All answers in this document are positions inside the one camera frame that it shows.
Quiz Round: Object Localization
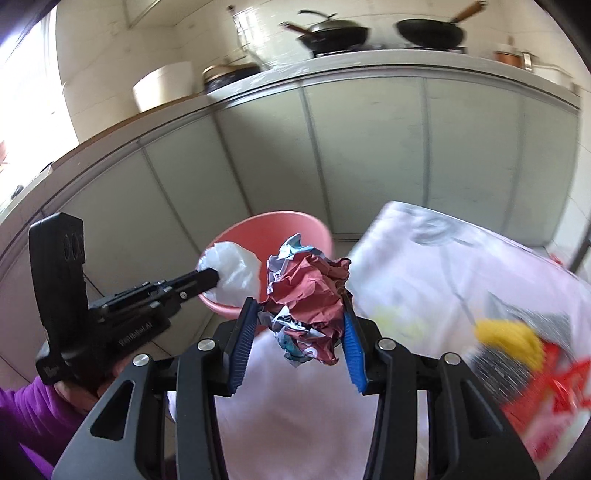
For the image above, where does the white plastic bag trash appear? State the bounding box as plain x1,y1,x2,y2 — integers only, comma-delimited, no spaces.
197,241,262,307

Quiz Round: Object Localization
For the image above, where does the yellow knitted dishcloth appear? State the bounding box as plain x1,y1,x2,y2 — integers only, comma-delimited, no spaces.
475,319,545,372

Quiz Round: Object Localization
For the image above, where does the red paper trash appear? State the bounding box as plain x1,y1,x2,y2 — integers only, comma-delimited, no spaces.
259,234,351,367

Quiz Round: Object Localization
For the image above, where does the steel wool scrubber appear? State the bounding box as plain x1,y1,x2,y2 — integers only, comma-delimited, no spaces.
467,345,533,405

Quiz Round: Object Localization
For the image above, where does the purple left sleeve forearm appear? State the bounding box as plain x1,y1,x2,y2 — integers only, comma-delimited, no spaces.
1,378,85,479

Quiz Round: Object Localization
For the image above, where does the grey kitchen cabinet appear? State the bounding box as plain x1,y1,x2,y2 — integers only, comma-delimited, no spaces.
1,50,581,388

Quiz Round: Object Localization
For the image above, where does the left hand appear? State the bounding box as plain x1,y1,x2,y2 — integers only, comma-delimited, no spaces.
53,356,132,414

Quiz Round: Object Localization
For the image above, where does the red snack wrapper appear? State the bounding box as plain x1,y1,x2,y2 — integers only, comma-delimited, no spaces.
503,342,590,463

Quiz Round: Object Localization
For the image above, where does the pink plastic bucket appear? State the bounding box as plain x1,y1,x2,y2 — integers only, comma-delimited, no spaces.
199,211,332,320

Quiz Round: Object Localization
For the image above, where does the silver mesh cloth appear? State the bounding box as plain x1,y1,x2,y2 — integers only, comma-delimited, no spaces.
485,293,575,359

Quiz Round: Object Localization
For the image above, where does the white floral tablecloth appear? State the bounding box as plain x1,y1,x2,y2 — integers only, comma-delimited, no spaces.
216,202,590,479

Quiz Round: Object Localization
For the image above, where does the white round pot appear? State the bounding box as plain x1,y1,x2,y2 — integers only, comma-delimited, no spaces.
132,61,194,112

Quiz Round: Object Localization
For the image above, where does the dark pan on counter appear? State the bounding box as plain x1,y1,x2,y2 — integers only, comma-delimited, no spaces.
201,63,262,93

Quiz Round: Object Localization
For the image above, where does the black wok with lid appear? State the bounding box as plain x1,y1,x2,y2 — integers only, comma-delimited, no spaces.
279,9,370,58

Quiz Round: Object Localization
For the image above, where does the white rectangular container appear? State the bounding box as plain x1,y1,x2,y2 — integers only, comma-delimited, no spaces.
532,64,573,89

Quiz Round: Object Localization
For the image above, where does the copper pot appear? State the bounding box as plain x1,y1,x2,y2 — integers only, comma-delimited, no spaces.
494,50,523,68

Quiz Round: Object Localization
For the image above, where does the small steel cup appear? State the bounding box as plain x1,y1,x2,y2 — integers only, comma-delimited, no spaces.
522,51,537,72

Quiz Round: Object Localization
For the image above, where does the black wok wooden handle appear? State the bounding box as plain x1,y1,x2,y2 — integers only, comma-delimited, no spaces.
394,1,487,51

